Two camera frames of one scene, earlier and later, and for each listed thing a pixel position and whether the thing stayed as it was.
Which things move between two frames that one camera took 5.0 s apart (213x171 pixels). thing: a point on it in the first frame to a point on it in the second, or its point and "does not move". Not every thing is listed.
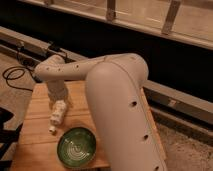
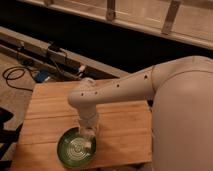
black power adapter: [54, 47] does not move
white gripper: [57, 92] to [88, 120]
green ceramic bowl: [76, 147] does not move
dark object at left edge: [7, 138] does not move
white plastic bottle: [58, 115] to [87, 137]
